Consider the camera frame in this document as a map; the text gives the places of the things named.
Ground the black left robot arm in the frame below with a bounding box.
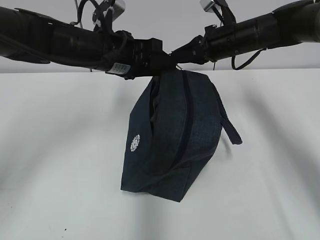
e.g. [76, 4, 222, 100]
[0, 7, 176, 80]

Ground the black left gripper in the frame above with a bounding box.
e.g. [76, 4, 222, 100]
[107, 30, 177, 80]

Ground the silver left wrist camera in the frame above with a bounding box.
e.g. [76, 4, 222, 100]
[98, 0, 126, 22]

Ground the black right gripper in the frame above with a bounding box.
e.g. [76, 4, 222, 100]
[171, 24, 218, 64]

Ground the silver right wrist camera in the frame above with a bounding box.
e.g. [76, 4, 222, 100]
[199, 0, 237, 26]

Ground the dark right arm cable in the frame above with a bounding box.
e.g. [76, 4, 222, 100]
[231, 47, 270, 71]

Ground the dark blue lunch bag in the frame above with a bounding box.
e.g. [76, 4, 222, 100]
[120, 69, 242, 202]

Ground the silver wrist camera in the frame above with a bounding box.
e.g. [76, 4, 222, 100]
[199, 0, 237, 26]
[98, 0, 126, 22]

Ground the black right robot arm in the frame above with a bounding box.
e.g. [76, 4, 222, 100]
[171, 0, 320, 71]

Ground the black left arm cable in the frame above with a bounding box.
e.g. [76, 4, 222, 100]
[0, 0, 131, 73]

